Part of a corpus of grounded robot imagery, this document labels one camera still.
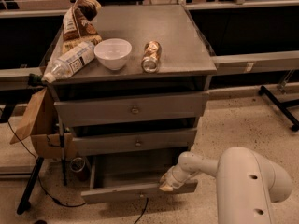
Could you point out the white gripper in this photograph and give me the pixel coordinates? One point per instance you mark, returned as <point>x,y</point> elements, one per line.
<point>175,175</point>

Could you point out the grey bottom drawer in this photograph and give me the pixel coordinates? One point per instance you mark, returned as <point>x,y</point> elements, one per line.
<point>132,175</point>

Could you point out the grey drawer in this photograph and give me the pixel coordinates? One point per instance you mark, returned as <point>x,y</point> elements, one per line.
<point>132,175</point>
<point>132,108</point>
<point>130,142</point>

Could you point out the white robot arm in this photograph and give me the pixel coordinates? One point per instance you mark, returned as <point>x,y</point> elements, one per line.
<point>246,183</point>

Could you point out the grey middle drawer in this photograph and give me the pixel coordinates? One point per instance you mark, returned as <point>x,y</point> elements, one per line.
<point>130,142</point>

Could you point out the grey drawer cabinet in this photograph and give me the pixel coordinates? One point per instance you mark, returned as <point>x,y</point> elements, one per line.
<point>185,65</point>

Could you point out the grey top drawer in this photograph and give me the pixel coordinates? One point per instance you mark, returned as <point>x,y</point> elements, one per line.
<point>132,108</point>

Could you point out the brown cup on floor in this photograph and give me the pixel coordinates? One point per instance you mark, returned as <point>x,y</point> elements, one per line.
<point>79,167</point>

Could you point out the thin black tripod pole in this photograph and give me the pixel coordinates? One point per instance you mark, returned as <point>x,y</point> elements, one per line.
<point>63,162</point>

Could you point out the metal drink can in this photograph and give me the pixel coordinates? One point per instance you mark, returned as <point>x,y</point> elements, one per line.
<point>151,57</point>

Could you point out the black stand base right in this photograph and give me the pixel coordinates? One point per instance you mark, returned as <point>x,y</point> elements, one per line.
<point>283,107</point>

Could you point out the cardboard box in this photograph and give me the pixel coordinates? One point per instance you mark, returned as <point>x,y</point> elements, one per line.
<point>39,122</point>

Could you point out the black stand leg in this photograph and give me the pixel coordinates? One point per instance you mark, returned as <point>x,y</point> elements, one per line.
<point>24,204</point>

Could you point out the white bowl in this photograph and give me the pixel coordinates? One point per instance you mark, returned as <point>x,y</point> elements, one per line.
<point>113,53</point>

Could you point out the clear plastic water bottle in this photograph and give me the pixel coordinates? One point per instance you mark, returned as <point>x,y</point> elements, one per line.
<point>68,64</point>

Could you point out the brown chip bag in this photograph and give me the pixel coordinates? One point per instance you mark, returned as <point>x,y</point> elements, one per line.
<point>77,21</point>

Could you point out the grey metal rail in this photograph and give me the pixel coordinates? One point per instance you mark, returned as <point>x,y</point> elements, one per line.
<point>256,62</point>

